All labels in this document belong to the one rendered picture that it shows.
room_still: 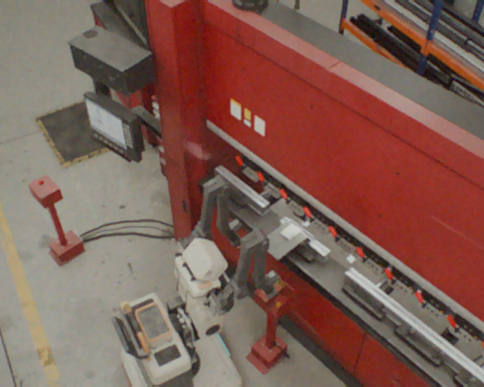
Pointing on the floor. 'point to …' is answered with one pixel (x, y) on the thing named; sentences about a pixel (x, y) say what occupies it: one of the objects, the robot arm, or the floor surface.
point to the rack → (417, 40)
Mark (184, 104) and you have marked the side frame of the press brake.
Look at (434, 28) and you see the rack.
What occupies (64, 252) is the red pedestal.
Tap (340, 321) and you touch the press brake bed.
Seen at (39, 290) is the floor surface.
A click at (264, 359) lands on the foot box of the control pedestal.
